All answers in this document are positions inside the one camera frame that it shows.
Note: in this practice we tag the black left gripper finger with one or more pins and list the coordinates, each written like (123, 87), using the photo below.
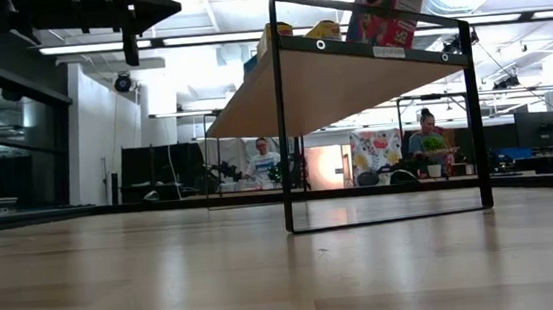
(153, 7)

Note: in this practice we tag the red Froot Loops cereal box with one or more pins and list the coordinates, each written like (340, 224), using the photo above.
(386, 30)

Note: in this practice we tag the yellow Corn Pops cereal box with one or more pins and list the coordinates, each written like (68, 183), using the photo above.
(325, 30)
(263, 43)

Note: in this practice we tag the blue Rice Krispies cereal box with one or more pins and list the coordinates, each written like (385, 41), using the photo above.
(250, 66)

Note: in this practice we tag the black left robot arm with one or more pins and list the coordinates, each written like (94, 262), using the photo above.
(43, 15)

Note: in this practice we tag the small black robot arm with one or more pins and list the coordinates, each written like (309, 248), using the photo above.
(225, 170)

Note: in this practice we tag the long ceiling light strip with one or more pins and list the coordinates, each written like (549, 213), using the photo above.
(495, 19)
(196, 39)

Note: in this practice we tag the black partition panel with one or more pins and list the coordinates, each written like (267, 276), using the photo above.
(167, 164)

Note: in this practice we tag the green leafy plant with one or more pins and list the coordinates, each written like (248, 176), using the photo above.
(432, 143)

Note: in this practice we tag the floral patterned cloth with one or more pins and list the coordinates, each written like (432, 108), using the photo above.
(374, 154)

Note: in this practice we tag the person with glasses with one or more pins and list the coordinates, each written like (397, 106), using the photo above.
(262, 166)

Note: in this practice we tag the black computer monitor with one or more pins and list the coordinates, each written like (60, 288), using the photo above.
(540, 129)

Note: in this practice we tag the small white pot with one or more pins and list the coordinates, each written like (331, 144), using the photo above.
(434, 170)

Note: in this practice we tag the blue bin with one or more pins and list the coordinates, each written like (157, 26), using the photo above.
(512, 153)

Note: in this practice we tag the round black ceiling camera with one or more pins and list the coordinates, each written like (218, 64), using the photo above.
(123, 82)

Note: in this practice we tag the wooden shelf with black frame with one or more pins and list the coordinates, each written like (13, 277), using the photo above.
(340, 84)

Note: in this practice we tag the black metal table frame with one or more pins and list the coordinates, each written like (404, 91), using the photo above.
(61, 214)

